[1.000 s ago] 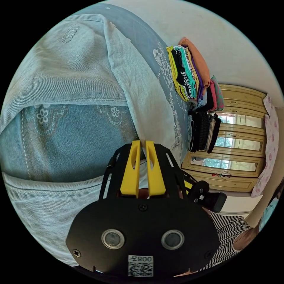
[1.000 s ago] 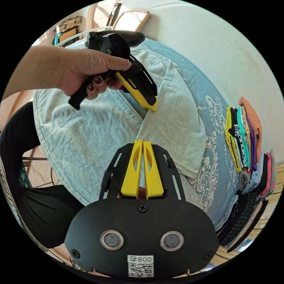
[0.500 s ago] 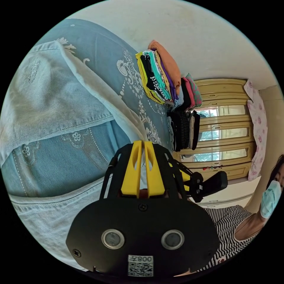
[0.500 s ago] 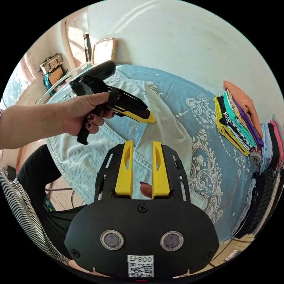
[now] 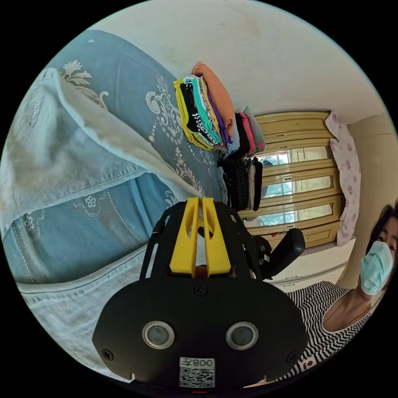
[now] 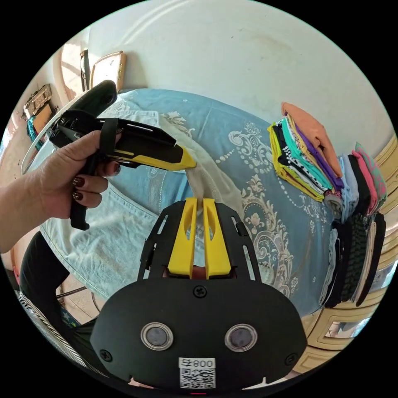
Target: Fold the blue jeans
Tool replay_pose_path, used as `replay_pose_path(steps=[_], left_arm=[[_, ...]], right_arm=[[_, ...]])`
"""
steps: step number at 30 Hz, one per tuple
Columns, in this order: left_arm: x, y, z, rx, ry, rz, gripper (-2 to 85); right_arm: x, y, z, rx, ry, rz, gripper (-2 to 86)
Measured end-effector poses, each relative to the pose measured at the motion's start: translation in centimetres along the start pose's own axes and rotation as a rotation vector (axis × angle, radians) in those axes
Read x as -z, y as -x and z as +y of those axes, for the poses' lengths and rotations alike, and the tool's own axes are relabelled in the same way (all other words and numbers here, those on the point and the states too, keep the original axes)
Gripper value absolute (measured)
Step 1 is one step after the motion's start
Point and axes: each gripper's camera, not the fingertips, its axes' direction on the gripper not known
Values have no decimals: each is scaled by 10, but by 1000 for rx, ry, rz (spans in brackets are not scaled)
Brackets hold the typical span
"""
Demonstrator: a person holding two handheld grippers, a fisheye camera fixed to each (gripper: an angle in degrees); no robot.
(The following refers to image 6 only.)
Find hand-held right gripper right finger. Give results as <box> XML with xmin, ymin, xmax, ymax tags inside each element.
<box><xmin>202</xmin><ymin>197</ymin><xmax>233</xmax><ymax>280</ymax></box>

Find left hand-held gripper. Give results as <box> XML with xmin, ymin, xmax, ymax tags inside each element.
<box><xmin>46</xmin><ymin>108</ymin><xmax>198</xmax><ymax>231</ymax></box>

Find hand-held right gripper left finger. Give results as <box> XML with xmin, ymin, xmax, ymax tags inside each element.
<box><xmin>167</xmin><ymin>197</ymin><xmax>198</xmax><ymax>278</ymax></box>

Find light blue jeans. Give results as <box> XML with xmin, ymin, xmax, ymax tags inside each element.
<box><xmin>39</xmin><ymin>93</ymin><xmax>249</xmax><ymax>282</ymax></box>

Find person's left forearm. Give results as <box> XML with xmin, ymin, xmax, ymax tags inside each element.
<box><xmin>0</xmin><ymin>182</ymin><xmax>49</xmax><ymax>255</ymax></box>

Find person's left hand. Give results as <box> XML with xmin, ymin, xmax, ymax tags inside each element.
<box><xmin>19</xmin><ymin>129</ymin><xmax>121</xmax><ymax>221</ymax></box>

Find bed with blue ornate quilt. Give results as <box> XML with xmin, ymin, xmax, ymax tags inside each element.
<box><xmin>101</xmin><ymin>88</ymin><xmax>344</xmax><ymax>315</ymax></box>

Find pile of clothes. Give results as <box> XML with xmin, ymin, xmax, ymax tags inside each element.
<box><xmin>268</xmin><ymin>102</ymin><xmax>388</xmax><ymax>309</ymax></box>

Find person's body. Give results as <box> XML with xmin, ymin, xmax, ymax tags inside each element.
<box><xmin>12</xmin><ymin>231</ymin><xmax>108</xmax><ymax>379</ymax></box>

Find cream panelled cupboard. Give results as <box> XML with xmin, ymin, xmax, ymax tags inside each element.
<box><xmin>295</xmin><ymin>132</ymin><xmax>398</xmax><ymax>375</ymax></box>

